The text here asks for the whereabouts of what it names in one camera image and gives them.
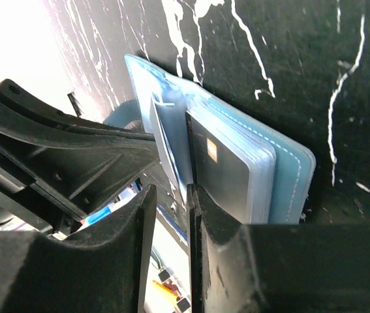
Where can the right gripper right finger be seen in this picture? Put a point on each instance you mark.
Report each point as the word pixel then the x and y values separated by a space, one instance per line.
pixel 237 267

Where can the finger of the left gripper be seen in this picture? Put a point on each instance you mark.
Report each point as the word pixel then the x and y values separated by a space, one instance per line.
pixel 56 163

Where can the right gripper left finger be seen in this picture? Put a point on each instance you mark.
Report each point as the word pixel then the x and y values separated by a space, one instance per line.
pixel 102 268

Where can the blue leather card holder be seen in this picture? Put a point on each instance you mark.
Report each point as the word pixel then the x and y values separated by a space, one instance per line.
pixel 280 169

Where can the black credit card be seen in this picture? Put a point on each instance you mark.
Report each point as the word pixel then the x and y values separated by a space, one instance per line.
pixel 218 168
pixel 189 150

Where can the black credit card in holder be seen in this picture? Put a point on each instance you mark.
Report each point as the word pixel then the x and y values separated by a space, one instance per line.
pixel 218 168

